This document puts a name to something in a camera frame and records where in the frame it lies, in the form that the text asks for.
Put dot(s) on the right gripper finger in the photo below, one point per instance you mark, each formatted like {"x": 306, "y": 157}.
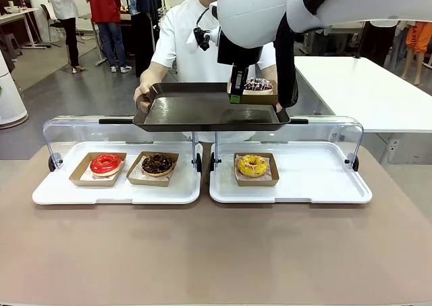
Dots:
{"x": 235, "y": 83}
{"x": 246, "y": 73}

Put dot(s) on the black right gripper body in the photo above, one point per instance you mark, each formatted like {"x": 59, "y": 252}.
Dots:
{"x": 236, "y": 56}

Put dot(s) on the purple white drizzled donut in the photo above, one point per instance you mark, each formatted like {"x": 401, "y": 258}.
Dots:
{"x": 258, "y": 84}

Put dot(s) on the dark brown serving tray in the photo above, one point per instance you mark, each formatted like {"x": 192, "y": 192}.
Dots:
{"x": 202, "y": 111}

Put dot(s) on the red glazed donut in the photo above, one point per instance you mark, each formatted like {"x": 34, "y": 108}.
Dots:
{"x": 98, "y": 165}
{"x": 91, "y": 183}

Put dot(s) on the white printed paper liner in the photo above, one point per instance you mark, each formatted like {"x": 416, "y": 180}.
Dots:
{"x": 98, "y": 179}
{"x": 269, "y": 174}
{"x": 138, "y": 174}

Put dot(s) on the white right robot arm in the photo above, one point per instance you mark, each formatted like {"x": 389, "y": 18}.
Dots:
{"x": 249, "y": 19}

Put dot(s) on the person's right forearm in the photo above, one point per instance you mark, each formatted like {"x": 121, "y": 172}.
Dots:
{"x": 153, "y": 73}

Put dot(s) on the person's left forearm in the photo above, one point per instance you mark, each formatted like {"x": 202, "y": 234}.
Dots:
{"x": 266, "y": 72}

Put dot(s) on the person in white shirt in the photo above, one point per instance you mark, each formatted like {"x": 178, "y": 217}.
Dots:
{"x": 179, "y": 32}

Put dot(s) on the yellow glazed donut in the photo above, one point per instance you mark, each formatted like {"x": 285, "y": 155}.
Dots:
{"x": 253, "y": 165}

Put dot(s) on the yellow donut in box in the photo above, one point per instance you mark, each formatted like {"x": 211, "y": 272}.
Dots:
{"x": 256, "y": 183}

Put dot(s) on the chocolate sprinkled donut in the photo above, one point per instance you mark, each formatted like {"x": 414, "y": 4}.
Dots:
{"x": 157, "y": 165}

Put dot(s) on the person in white top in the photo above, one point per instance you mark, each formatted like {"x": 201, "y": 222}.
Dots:
{"x": 374, "y": 42}

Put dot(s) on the chocolate donut in box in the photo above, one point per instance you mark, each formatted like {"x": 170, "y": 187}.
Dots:
{"x": 148, "y": 183}

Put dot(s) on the person in red shirt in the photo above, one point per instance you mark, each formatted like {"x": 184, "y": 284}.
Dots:
{"x": 104, "y": 2}

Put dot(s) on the person's left hand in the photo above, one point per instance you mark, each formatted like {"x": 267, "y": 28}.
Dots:
{"x": 278, "y": 107}

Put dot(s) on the person's right hand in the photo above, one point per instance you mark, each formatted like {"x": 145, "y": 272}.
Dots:
{"x": 141, "y": 96}

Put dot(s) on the hanging dark clothes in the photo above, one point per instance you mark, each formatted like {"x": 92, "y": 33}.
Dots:
{"x": 145, "y": 32}

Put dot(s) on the clear plastic display cover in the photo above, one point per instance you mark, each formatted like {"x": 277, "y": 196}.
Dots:
{"x": 320, "y": 130}
{"x": 84, "y": 130}

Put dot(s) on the white side table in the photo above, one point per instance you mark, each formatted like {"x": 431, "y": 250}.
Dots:
{"x": 354, "y": 93}

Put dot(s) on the black stand pole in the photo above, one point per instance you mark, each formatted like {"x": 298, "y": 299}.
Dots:
{"x": 360, "y": 42}

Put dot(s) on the white display tray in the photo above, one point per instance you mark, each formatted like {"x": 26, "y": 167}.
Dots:
{"x": 162, "y": 194}
{"x": 310, "y": 184}

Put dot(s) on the mannequin with orange shorts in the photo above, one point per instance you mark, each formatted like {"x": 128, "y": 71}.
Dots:
{"x": 416, "y": 39}

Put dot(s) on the black office chair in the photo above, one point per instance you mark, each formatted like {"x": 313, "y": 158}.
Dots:
{"x": 47, "y": 15}

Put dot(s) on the white background desk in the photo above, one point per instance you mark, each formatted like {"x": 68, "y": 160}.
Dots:
{"x": 17, "y": 13}

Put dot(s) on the grey stool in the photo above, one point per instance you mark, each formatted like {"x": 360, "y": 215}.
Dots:
{"x": 11, "y": 44}

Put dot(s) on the white cylindrical air purifier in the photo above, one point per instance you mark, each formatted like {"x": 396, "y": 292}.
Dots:
{"x": 10, "y": 100}

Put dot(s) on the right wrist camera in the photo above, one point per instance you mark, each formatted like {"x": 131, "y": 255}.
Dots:
{"x": 202, "y": 37}

